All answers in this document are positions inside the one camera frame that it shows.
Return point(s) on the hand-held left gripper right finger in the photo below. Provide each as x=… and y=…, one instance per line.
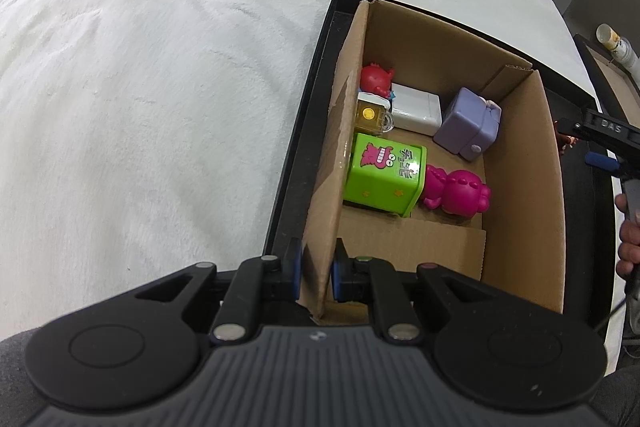
x=340, y=277

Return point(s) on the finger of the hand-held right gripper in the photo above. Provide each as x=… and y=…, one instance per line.
x=572, y=127
x=602, y=160

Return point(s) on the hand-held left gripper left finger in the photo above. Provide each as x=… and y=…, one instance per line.
x=295, y=272

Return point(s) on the brown haired doll figure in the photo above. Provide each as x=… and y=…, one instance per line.
x=566, y=141

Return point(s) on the brown cardboard box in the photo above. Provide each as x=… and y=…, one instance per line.
x=520, y=207

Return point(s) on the purple box toy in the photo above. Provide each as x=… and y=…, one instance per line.
x=462, y=122

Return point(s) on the white wall charger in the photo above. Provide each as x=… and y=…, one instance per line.
x=415, y=107

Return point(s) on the red blue figure with mug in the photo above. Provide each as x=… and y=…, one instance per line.
x=375, y=79

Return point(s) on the black tray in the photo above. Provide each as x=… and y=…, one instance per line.
x=320, y=72

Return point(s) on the person's right hand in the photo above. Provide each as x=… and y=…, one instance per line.
x=629, y=247

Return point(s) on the white bottle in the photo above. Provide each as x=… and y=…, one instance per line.
x=617, y=44

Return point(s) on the green cube toy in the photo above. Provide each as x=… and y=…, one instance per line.
x=380, y=177

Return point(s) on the person's grey trouser leg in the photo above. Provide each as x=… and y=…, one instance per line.
x=622, y=399
x=20, y=382

